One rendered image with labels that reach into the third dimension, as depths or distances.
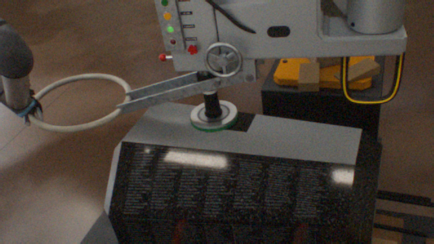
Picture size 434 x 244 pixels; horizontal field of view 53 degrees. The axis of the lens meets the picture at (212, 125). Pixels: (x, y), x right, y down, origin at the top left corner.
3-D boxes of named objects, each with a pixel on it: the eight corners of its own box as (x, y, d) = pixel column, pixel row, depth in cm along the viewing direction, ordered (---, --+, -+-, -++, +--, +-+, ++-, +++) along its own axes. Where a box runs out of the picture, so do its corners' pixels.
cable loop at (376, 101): (398, 102, 176) (407, 29, 158) (399, 106, 173) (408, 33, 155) (338, 102, 182) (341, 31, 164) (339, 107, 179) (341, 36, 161)
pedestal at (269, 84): (285, 130, 318) (280, 37, 276) (382, 139, 295) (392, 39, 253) (263, 193, 270) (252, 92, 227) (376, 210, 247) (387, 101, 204)
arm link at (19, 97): (42, 45, 127) (39, 104, 188) (7, 15, 125) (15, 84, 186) (13, 72, 122) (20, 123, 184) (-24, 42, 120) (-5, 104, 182)
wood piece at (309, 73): (299, 71, 230) (299, 63, 227) (319, 71, 227) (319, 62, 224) (298, 92, 214) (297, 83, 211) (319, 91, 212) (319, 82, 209)
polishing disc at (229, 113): (204, 135, 186) (203, 133, 186) (183, 113, 202) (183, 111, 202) (246, 116, 193) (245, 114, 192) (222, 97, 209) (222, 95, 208)
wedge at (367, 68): (367, 65, 225) (368, 57, 222) (379, 73, 217) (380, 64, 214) (333, 75, 222) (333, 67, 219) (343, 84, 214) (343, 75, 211)
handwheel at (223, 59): (248, 66, 171) (244, 31, 162) (244, 79, 163) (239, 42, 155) (211, 67, 175) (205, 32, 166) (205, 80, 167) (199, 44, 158)
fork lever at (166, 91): (265, 58, 186) (261, 48, 183) (259, 81, 171) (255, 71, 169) (133, 96, 213) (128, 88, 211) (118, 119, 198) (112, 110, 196)
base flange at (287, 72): (290, 43, 267) (290, 36, 264) (376, 45, 249) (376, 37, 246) (272, 84, 230) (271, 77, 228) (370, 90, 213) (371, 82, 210)
